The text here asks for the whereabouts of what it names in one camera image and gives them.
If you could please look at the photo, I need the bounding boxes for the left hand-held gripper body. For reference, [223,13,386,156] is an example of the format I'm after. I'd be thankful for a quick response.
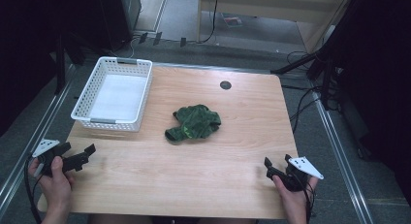
[31,139,73,178]

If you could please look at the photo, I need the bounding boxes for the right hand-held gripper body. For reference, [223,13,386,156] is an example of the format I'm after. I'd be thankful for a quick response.
[280,156,325,193]

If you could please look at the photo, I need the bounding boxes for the white plastic basket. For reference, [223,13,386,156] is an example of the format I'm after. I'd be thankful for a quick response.
[70,56,154,133]

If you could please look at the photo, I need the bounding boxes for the green patterned cloth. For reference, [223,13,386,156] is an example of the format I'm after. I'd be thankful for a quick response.
[164,104,223,143]

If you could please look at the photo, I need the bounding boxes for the person's right hand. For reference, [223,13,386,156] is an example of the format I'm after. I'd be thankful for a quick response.
[271,175,320,218]

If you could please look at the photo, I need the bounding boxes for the person's left hand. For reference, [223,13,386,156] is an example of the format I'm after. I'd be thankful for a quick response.
[27,155,76,216]

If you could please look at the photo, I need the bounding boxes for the black stand leg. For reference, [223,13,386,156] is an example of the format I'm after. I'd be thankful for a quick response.
[270,46,328,76]

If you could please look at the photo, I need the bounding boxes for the dark cabinet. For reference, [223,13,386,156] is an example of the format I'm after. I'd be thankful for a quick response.
[95,0,143,52]

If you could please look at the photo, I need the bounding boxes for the red and green packet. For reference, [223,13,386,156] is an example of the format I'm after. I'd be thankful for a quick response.
[222,14,243,28]

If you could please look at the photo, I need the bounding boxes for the metal floor rail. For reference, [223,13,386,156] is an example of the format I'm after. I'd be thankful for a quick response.
[0,66,78,217]
[309,86,376,224]

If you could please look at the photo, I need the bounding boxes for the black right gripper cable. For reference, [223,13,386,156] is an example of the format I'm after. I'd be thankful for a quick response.
[292,172,317,224]

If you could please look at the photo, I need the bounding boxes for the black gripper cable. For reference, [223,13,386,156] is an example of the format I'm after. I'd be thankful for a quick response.
[292,172,317,224]
[23,155,44,224]

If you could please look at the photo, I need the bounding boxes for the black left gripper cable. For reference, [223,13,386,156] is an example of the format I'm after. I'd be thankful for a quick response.
[23,155,44,224]

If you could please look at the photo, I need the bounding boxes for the black floor cables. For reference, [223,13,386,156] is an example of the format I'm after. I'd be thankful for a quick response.
[281,50,341,134]

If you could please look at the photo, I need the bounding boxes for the white floor cable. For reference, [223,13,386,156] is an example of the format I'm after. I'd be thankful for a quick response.
[108,35,141,59]

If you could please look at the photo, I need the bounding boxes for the light wooden furniture frame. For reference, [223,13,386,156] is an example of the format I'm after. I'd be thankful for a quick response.
[196,0,354,54]

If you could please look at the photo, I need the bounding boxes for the black hanging cable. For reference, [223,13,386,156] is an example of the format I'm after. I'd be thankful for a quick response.
[196,0,221,45]

